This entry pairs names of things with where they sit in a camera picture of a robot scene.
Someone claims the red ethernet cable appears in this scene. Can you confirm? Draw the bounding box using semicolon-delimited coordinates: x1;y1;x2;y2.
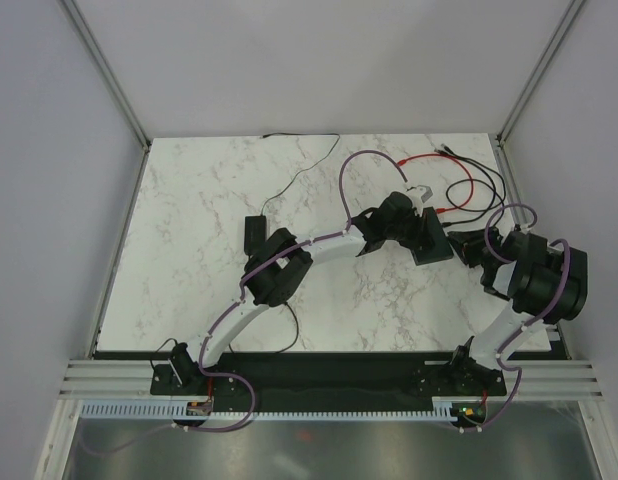
396;153;475;216

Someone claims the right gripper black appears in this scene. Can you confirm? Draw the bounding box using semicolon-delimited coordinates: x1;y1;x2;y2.
447;225;501;269

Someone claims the thin black adapter cord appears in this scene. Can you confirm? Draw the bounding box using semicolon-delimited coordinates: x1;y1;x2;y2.
258;132;341;219

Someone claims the black power adapter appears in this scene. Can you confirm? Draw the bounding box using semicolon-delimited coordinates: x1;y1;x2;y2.
243;215;267;257

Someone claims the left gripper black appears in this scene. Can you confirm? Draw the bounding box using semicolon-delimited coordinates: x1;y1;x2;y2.
384;210;434;253

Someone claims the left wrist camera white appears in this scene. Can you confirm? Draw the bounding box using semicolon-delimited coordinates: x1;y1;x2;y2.
406;185;433;205

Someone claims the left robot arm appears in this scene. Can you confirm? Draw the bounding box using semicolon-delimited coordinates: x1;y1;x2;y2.
168;192;440;394

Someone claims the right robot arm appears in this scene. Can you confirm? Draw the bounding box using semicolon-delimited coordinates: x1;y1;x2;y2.
445;227;589;394

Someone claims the white cable duct rail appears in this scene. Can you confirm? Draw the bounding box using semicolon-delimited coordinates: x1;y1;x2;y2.
81;397;453;421

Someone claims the black network switch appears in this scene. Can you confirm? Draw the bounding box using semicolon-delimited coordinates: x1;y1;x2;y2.
411;207;454;266

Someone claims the aluminium frame rail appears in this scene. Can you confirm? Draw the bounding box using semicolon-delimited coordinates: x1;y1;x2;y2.
56;357;155;401

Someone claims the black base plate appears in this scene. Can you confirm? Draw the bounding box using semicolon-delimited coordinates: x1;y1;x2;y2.
150;352;506;414

